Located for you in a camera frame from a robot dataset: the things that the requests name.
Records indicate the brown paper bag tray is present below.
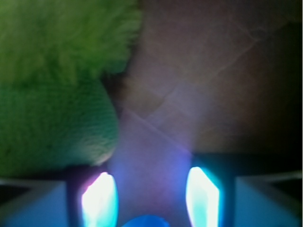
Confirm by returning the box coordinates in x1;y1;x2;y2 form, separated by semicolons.
108;0;303;227

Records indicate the blue plastic bottle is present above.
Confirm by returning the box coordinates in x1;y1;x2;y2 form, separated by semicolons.
122;215;170;227

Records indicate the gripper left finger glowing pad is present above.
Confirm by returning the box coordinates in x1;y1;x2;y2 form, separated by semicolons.
0;166;118;227

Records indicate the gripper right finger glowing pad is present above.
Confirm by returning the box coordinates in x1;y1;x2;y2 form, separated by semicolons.
186;154;303;227

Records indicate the green plush toy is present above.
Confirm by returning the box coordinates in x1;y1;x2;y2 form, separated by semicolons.
0;0;142;178

